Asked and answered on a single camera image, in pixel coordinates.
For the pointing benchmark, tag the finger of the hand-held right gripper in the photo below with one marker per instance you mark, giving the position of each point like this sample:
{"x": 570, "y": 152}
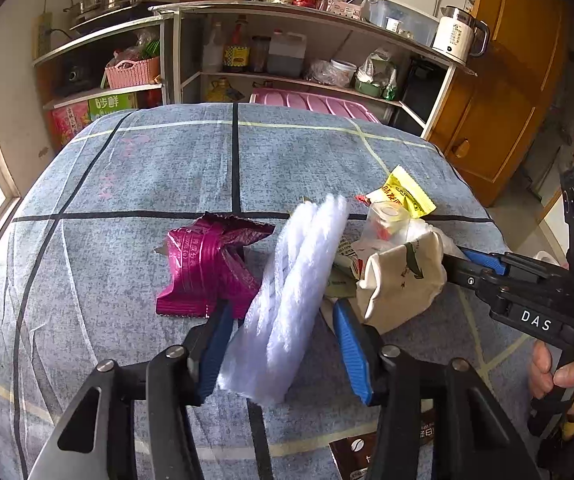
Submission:
{"x": 472, "y": 277}
{"x": 487, "y": 259}

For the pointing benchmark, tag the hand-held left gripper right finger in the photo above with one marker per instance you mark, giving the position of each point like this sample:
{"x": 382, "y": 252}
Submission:
{"x": 354, "y": 355}

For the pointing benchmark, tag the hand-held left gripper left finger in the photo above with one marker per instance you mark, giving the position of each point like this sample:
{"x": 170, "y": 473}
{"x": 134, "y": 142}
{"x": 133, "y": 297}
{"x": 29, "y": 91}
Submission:
{"x": 217, "y": 340}

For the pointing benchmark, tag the cream paper bag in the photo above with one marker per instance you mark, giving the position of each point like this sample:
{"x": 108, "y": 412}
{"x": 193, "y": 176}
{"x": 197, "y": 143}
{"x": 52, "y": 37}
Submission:
{"x": 402, "y": 285}

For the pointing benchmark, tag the purple snack wrapper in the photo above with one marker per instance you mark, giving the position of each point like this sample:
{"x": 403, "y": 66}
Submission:
{"x": 202, "y": 270}

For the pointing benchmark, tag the white foam fruit net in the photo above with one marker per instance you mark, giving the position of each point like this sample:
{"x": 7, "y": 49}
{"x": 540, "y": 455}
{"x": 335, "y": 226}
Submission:
{"x": 292, "y": 285}

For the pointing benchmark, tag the brown coffee sachet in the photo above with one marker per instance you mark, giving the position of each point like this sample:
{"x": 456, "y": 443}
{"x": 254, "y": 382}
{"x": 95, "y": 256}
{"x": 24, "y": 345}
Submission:
{"x": 352, "y": 455}

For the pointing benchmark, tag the clear plastic bag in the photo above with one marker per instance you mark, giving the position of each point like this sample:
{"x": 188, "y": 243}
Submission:
{"x": 387, "y": 220}

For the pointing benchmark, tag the yellow snack packet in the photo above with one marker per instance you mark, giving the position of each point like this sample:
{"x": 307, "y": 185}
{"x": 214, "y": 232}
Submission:
{"x": 407, "y": 192}

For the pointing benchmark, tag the wooden door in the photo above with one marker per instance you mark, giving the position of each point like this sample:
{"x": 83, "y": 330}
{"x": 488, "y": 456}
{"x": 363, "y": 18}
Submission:
{"x": 507, "y": 85}

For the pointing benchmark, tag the white green food bag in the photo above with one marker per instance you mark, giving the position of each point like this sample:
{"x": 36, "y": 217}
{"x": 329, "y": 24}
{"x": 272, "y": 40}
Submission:
{"x": 379, "y": 70}

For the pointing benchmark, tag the white electric kettle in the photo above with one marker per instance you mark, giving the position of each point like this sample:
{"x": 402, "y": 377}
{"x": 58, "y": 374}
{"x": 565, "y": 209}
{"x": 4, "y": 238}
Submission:
{"x": 454, "y": 35}

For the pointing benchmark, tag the pink storage box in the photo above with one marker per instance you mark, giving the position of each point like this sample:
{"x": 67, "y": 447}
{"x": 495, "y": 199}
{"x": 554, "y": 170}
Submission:
{"x": 312, "y": 102}

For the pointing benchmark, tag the white plastic tub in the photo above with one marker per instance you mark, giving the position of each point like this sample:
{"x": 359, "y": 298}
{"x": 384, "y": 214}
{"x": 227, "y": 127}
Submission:
{"x": 344, "y": 70}

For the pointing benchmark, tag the yellow cooking oil bottle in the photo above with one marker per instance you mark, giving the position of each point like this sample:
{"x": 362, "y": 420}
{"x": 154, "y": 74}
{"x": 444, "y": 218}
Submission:
{"x": 222, "y": 91}

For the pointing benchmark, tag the crumpled plastic bag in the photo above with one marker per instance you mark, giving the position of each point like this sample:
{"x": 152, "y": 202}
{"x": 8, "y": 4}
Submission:
{"x": 319, "y": 72}

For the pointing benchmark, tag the small white cup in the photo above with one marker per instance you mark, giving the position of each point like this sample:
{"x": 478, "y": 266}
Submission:
{"x": 392, "y": 25}

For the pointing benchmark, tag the clear plastic storage box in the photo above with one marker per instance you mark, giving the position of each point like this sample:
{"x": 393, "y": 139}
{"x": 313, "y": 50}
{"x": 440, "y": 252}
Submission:
{"x": 412, "y": 17}

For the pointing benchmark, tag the green cardboard box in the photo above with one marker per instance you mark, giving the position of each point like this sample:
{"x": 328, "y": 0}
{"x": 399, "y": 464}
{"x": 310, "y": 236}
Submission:
{"x": 112, "y": 106}

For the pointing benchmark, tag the pink cardboard box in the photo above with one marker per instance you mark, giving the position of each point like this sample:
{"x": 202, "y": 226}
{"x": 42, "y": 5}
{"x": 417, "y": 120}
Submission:
{"x": 69, "y": 122}

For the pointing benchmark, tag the pink woven basket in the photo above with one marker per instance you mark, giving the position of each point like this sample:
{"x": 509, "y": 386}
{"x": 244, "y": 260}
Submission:
{"x": 132, "y": 74}

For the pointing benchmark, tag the dark liquid jerrycan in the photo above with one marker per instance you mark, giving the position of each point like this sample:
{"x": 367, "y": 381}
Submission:
{"x": 286, "y": 57}

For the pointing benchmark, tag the clear plastic bottle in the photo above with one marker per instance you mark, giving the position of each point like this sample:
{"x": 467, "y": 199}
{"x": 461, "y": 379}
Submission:
{"x": 212, "y": 52}

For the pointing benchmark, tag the dark jar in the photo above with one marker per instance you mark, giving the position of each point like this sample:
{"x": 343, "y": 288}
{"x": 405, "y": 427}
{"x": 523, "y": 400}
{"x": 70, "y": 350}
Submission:
{"x": 259, "y": 55}

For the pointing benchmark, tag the red cap sauce bottle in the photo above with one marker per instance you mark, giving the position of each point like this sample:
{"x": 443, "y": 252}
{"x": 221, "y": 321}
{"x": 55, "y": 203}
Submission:
{"x": 236, "y": 52}

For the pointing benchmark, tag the pink utensil holder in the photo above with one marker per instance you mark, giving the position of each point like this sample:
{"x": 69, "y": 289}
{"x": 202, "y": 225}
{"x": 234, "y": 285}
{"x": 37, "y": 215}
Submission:
{"x": 342, "y": 8}

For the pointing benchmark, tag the black round appliance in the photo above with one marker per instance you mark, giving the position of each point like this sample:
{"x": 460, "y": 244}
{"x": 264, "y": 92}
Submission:
{"x": 73, "y": 77}

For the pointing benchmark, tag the glass jar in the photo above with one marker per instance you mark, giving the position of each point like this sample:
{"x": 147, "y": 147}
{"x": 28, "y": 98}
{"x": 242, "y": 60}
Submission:
{"x": 321, "y": 2}

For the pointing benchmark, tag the small metal shelf rack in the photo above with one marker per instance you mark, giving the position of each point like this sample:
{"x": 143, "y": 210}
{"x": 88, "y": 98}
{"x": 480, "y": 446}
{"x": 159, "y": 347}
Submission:
{"x": 92, "y": 35}

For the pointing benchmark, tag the small flat tin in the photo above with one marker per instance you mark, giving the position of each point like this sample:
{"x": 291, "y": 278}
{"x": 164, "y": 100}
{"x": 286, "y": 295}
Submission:
{"x": 282, "y": 0}

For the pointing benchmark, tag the large metal shelf rack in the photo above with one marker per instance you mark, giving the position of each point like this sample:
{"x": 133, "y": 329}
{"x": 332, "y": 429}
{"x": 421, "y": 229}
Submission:
{"x": 267, "y": 11}

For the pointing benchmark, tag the small steel pot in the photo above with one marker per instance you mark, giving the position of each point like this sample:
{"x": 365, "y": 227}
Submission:
{"x": 84, "y": 10}

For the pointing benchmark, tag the wall power strip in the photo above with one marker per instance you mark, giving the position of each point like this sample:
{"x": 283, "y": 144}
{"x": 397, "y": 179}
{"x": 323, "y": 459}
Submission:
{"x": 43, "y": 35}

